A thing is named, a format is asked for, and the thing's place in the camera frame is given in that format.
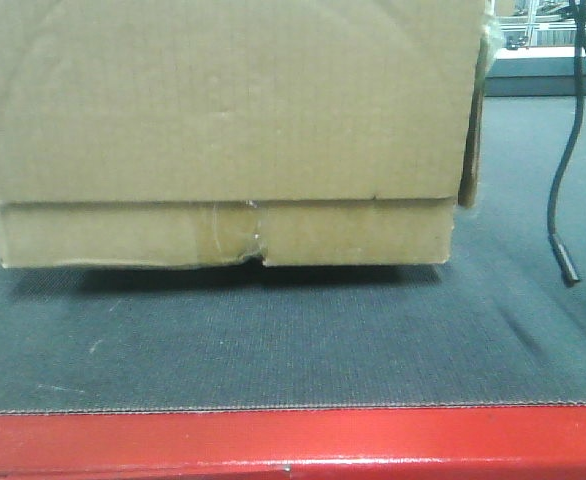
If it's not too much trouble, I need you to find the metal frame background equipment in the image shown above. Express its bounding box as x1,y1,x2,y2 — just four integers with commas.
494,1,586,51

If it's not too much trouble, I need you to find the red conveyor frame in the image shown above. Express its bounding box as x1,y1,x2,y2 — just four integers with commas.
0,406,586,479

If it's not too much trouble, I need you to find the brown cardboard carton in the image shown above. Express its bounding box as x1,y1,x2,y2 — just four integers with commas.
0,1,489,269

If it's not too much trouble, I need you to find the black hanging cable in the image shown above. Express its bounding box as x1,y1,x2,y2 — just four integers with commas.
546,0,586,288

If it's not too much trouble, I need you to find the dark grey conveyor belt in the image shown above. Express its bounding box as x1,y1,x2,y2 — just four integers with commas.
0,98,586,414

